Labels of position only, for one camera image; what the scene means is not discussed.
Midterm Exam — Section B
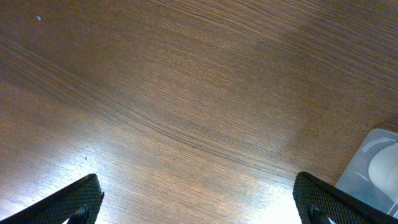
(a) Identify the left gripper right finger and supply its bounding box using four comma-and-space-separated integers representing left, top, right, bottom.
292, 172, 397, 224

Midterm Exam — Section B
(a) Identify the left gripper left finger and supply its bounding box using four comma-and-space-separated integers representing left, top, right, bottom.
1, 174, 104, 224

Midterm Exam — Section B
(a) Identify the cream cup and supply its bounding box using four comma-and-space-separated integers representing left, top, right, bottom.
368, 143, 397, 202

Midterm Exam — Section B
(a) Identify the clear plastic storage container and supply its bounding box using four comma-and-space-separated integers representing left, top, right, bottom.
335, 128, 397, 218

